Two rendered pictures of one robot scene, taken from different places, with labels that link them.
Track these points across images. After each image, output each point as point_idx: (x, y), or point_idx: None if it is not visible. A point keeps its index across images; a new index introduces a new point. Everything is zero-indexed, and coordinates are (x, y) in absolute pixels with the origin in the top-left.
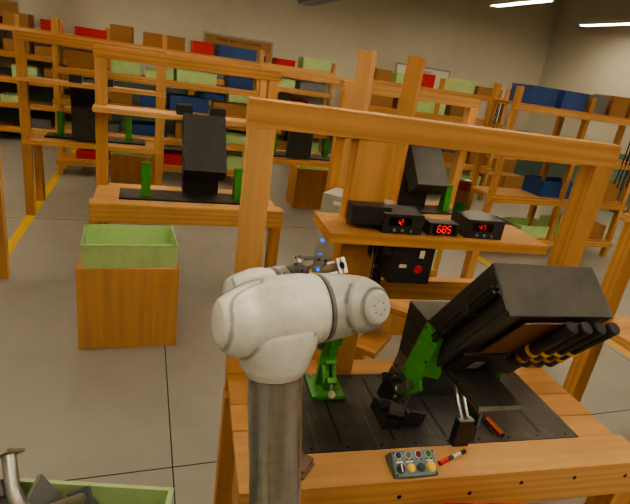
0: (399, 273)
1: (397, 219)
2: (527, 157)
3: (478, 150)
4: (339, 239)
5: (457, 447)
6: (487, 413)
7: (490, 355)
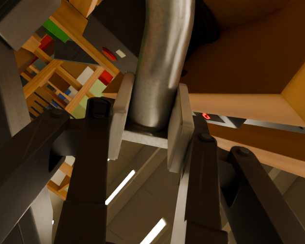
0: (107, 39)
1: (213, 118)
2: None
3: (237, 144)
4: (259, 107)
5: None
6: None
7: None
